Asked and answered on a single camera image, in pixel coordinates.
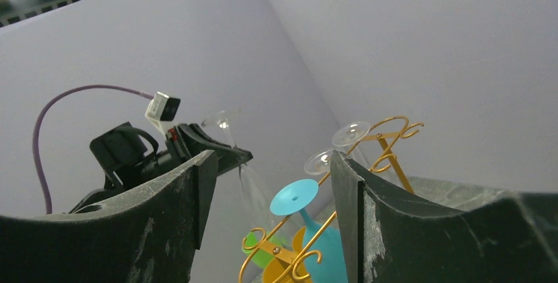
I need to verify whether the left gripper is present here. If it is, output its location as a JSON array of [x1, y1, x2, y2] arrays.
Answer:
[[154, 123, 253, 175]]

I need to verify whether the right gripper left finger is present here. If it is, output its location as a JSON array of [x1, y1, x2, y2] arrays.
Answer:
[[1, 150, 217, 282]]

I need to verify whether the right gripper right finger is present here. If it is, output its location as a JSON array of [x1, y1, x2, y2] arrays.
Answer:
[[331, 151, 557, 282]]

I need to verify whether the green plastic goblet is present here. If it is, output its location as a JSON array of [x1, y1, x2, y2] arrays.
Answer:
[[241, 230, 289, 270]]

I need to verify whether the clear wine glass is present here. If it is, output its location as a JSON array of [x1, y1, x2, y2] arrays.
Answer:
[[304, 149, 335, 176], [332, 121, 371, 167]]

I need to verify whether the blue plastic goblet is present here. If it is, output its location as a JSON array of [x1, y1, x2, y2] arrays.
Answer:
[[270, 179, 348, 283]]

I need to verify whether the clear flute glass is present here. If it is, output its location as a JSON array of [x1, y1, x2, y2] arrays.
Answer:
[[201, 108, 303, 247]]

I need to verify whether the orange plastic goblet front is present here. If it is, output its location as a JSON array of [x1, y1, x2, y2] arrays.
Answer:
[[262, 226, 313, 283]]

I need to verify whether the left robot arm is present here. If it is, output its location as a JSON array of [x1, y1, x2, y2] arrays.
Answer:
[[70, 122, 253, 213]]

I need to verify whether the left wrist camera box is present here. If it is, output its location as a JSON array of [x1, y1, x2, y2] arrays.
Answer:
[[145, 91, 181, 136]]

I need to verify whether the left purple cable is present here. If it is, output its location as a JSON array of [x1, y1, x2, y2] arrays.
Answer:
[[32, 84, 155, 216]]

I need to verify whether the gold wire wine glass rack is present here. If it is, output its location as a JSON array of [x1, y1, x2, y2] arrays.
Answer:
[[238, 116, 424, 282]]

